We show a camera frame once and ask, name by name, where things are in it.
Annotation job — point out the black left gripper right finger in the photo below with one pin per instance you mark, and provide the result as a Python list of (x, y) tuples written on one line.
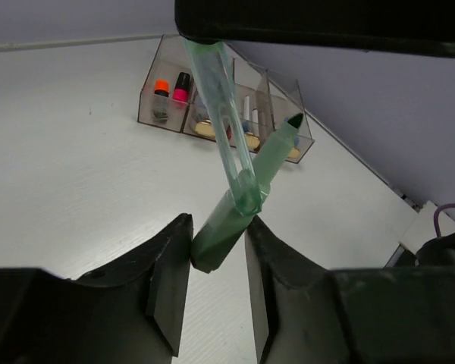
[(304, 313)]

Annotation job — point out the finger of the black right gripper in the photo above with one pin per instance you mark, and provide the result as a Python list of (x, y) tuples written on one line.
[(405, 27)]

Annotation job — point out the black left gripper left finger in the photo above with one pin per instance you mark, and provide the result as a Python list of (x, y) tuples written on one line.
[(130, 310)]

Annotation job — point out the green utility knife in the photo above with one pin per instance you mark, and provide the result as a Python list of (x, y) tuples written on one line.
[(249, 178)]

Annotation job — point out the orange highlighter marker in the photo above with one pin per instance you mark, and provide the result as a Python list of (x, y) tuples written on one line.
[(161, 88)]

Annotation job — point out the pink highlighter marker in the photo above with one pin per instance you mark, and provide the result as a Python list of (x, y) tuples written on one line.
[(182, 87)]

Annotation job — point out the clear four-compartment organizer tray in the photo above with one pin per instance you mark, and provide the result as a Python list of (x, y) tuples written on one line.
[(275, 96)]

